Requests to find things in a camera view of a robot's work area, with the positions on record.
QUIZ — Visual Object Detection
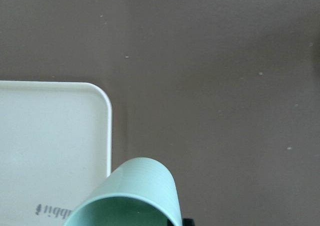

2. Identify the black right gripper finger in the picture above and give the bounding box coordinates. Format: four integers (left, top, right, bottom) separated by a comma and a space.
182, 218, 195, 226

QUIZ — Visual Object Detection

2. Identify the green cup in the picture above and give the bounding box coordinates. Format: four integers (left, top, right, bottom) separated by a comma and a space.
65, 157, 183, 225

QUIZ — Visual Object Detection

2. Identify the beige rabbit tray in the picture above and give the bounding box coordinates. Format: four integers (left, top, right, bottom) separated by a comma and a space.
0, 81, 112, 225

